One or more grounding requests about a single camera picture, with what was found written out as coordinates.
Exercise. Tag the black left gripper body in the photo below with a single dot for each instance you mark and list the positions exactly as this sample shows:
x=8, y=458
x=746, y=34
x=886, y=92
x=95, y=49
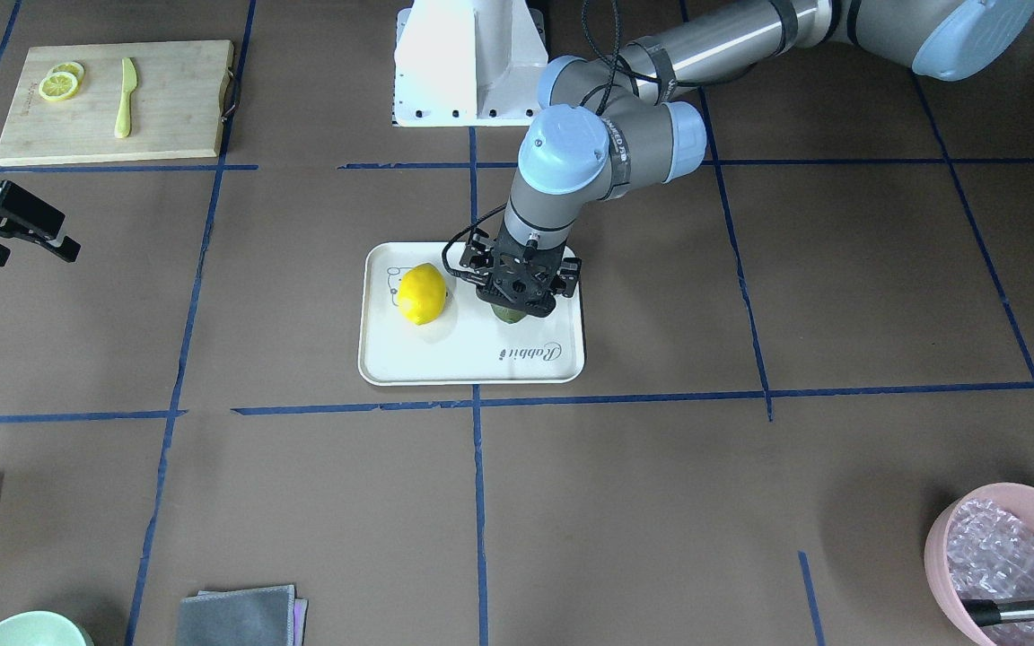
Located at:
x=478, y=258

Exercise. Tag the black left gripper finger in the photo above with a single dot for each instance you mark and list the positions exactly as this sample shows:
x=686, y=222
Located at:
x=567, y=277
x=476, y=261

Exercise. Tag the green lime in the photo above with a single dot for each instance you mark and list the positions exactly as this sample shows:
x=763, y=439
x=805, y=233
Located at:
x=507, y=315

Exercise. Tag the yellow lemon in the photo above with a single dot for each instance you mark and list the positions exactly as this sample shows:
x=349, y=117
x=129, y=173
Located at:
x=422, y=294

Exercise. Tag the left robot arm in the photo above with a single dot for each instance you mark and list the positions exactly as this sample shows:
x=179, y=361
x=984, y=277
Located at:
x=617, y=123

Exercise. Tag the cream rabbit print tray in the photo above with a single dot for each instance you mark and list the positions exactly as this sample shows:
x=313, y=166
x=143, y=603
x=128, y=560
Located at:
x=467, y=344

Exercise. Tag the lemon slice front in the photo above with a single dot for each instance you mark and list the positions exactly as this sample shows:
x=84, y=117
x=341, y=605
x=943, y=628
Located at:
x=58, y=86

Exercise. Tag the lemon slice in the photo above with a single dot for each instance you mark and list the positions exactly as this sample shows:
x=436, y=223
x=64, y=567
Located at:
x=69, y=67
x=58, y=86

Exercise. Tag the lemon slice back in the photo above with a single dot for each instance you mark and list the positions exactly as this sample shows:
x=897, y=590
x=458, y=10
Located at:
x=69, y=67

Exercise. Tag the yellow plastic knife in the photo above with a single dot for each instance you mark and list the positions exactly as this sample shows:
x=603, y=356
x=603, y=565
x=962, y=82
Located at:
x=128, y=83

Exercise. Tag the bamboo cutting board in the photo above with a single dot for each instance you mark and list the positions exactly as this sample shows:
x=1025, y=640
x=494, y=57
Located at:
x=177, y=107

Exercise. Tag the mint green bowl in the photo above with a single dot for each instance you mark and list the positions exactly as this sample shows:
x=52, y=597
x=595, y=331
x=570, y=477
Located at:
x=42, y=628

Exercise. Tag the grey folded cloth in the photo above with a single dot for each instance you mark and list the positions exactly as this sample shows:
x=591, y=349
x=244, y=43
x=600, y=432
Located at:
x=272, y=615

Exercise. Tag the clear bubble wrap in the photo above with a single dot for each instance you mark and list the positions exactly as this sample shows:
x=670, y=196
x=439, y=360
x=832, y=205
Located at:
x=1002, y=556

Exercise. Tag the black and silver tongs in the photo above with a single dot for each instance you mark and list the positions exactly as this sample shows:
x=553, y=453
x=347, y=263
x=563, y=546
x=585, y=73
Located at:
x=988, y=612

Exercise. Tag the pink bowl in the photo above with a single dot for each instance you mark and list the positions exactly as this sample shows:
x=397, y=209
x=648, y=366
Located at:
x=943, y=574

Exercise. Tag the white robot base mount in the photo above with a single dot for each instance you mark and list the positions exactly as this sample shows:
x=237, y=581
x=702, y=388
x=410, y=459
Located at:
x=469, y=63

